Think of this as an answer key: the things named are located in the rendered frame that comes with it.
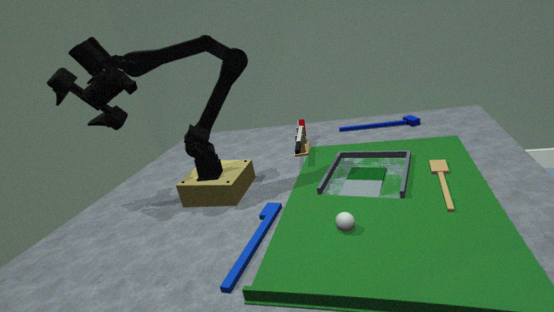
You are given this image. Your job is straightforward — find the white golf ball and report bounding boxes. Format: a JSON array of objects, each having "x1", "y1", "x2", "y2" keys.
[{"x1": 334, "y1": 212, "x2": 355, "y2": 232}]

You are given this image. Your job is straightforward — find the green flat mat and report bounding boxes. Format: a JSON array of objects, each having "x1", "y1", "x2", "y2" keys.
[{"x1": 252, "y1": 135, "x2": 554, "y2": 310}]

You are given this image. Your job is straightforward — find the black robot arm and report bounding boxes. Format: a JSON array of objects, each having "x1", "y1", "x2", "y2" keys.
[{"x1": 69, "y1": 35, "x2": 248, "y2": 181}]

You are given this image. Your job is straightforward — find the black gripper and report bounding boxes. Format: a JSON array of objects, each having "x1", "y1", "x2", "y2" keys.
[{"x1": 47, "y1": 68, "x2": 128, "y2": 130}]

